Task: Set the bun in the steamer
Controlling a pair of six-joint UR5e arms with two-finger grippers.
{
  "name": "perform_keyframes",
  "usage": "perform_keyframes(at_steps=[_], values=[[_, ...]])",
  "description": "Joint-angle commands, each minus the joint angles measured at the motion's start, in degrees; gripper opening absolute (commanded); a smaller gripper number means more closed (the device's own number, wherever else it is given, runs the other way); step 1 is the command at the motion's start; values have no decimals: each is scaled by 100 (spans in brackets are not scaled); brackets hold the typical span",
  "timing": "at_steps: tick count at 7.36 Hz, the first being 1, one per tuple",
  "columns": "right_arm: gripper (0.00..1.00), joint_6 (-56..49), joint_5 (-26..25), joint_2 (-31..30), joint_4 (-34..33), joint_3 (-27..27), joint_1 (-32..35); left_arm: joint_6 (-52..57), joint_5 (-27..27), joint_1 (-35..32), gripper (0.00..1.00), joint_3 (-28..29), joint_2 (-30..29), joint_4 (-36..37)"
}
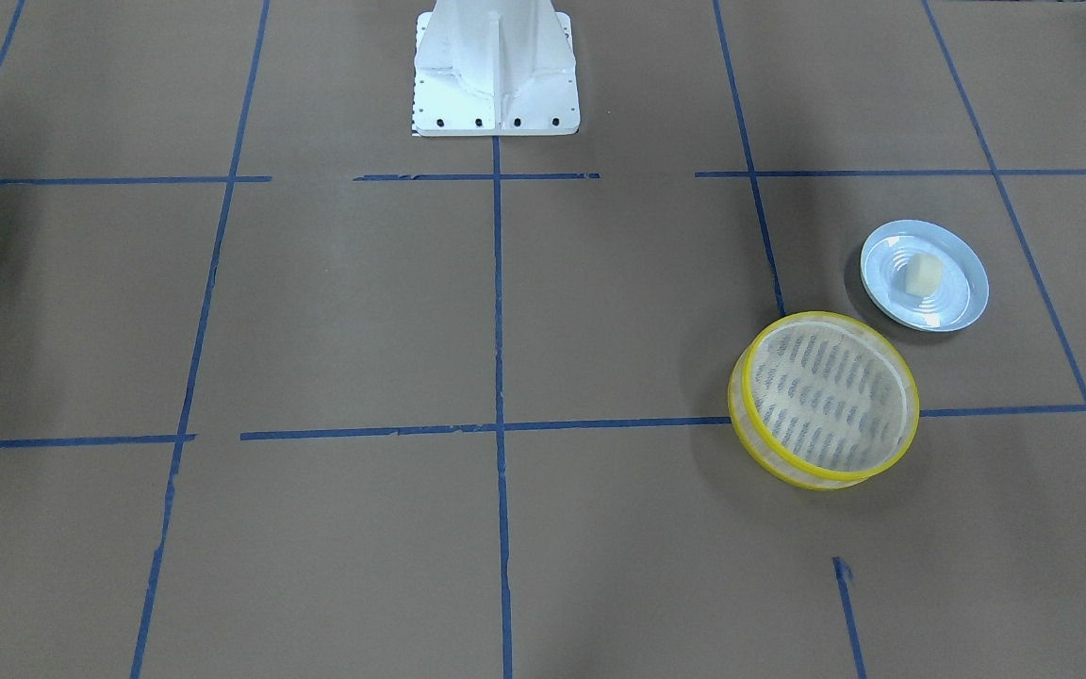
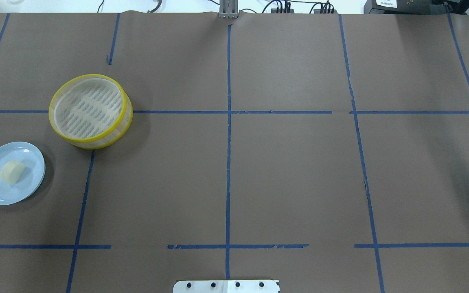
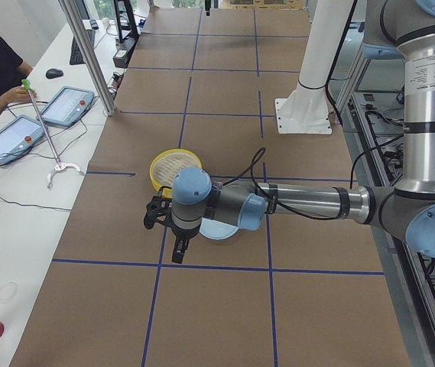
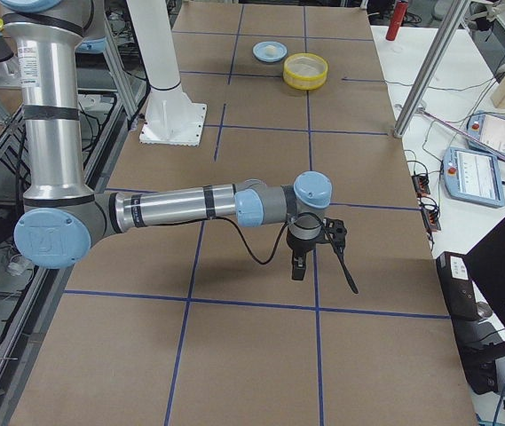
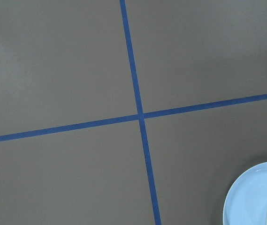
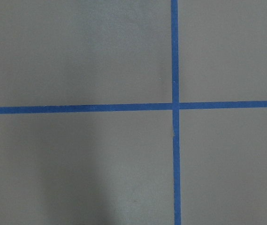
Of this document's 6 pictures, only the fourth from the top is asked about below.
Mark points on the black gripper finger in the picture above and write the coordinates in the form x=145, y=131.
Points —
x=298, y=261

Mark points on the lower orange circuit board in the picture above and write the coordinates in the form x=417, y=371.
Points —
x=430, y=217

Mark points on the orange circuit board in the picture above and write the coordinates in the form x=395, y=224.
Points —
x=430, y=217
x=421, y=183

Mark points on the upper orange circuit board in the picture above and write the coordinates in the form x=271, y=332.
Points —
x=421, y=183

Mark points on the black monitor stand box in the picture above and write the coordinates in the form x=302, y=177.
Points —
x=456, y=286

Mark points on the lower teach pendant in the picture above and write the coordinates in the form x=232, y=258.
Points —
x=473, y=176

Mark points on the teach pendant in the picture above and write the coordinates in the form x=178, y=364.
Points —
x=473, y=176
x=489, y=129

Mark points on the light blue plate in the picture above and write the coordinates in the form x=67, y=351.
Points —
x=258, y=51

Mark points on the upper teach pendant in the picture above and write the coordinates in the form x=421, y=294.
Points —
x=489, y=129

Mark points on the red cylinder bottle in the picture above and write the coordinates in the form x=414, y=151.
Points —
x=397, y=19

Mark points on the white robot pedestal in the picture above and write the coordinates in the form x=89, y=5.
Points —
x=171, y=118

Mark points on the aluminium frame post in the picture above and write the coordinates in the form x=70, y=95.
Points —
x=435, y=54

